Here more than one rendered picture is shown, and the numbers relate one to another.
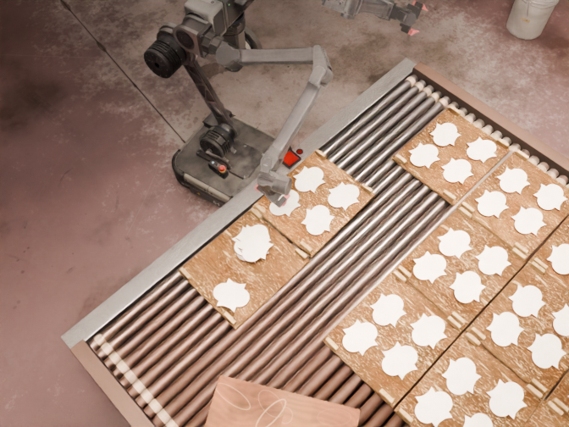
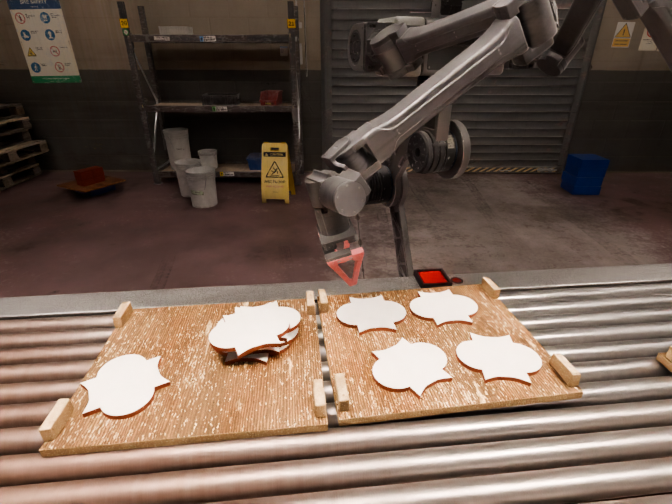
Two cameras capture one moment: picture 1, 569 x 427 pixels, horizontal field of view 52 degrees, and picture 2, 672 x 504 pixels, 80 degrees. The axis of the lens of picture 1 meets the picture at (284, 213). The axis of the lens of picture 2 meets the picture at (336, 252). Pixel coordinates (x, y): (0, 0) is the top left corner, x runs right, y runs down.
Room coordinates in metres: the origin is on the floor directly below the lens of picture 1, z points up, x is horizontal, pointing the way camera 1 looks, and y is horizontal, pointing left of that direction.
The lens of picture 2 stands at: (0.70, -0.36, 1.44)
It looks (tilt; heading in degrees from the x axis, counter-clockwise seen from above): 27 degrees down; 37
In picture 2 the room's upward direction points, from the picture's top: straight up
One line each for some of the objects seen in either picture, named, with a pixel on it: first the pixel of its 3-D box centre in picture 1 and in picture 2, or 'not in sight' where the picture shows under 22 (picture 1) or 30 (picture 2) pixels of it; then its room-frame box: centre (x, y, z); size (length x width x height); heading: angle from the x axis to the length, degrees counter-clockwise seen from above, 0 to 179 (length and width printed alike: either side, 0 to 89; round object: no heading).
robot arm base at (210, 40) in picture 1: (212, 43); (384, 47); (1.74, 0.25, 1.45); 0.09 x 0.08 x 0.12; 146
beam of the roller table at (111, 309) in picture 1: (262, 187); (364, 297); (1.42, 0.09, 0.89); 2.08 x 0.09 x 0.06; 132
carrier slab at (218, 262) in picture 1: (244, 266); (209, 359); (1.02, 0.17, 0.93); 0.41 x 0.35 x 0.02; 133
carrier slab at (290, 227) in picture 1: (313, 201); (428, 339); (1.31, -0.13, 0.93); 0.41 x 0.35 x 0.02; 134
